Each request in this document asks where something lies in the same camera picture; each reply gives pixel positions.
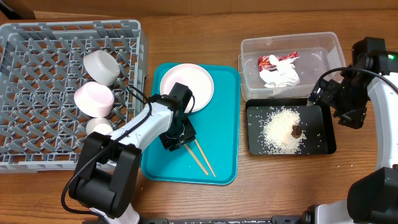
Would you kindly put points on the large white plate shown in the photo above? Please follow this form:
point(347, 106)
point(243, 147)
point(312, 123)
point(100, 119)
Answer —
point(196, 78)

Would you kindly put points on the grey dishwasher rack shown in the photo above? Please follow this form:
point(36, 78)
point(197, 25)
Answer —
point(42, 68)

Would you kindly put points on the white rice pile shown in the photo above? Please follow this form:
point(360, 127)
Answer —
point(270, 127)

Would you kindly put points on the red snack wrapper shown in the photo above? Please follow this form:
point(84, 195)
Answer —
point(271, 62)

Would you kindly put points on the white cup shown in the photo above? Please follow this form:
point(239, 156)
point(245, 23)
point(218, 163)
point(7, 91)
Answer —
point(99, 125)

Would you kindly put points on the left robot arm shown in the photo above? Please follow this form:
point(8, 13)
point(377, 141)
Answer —
point(104, 179)

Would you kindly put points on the teal plastic tray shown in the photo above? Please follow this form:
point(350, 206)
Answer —
point(217, 131)

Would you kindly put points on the pink bowl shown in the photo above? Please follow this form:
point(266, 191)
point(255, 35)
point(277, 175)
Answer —
point(94, 99)

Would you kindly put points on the white napkin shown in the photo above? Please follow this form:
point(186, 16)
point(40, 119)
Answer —
point(284, 75)

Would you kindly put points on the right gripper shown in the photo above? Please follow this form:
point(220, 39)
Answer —
point(351, 117)

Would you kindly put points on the black plastic tray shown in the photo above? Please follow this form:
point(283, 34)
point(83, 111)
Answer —
point(327, 119)

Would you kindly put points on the clear plastic bin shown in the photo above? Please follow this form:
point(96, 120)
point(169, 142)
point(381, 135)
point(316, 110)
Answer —
point(317, 53)

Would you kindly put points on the grey bowl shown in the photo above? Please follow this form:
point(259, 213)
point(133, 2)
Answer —
point(102, 67)

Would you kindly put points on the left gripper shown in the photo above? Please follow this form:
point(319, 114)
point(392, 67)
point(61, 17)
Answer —
point(174, 144)

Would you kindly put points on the brown food scrap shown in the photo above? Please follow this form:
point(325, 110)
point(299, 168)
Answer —
point(296, 131)

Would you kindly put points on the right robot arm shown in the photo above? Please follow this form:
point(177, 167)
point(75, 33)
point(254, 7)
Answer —
point(370, 79)

